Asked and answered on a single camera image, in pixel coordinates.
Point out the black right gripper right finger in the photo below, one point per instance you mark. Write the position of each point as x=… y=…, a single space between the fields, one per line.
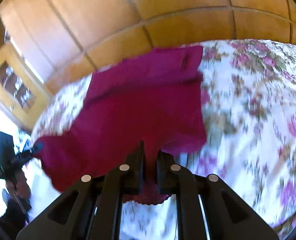
x=207 y=208

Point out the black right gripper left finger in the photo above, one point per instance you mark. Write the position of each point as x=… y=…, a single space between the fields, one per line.
x=90 y=210

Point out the dark red knitted garment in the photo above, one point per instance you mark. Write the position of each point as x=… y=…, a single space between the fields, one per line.
x=152 y=100

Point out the person's left hand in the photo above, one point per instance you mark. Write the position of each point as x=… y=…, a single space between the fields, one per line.
x=20 y=187

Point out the wooden shelf cabinet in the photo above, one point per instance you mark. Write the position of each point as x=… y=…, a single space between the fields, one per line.
x=22 y=96

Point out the wooden headboard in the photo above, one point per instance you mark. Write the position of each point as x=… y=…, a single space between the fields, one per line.
x=64 y=40

